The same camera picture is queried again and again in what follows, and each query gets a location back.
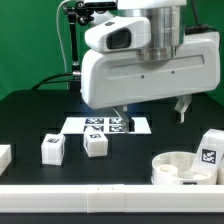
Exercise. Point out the white marker sheet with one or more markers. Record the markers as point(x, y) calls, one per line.
point(108, 125)

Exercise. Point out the white left rail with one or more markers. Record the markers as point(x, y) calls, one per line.
point(5, 157)

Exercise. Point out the white front rail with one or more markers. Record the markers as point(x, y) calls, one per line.
point(111, 198)

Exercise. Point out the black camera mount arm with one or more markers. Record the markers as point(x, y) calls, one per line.
point(82, 13)

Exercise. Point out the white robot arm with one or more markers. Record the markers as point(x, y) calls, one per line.
point(144, 54)

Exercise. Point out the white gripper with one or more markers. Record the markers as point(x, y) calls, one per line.
point(114, 74)

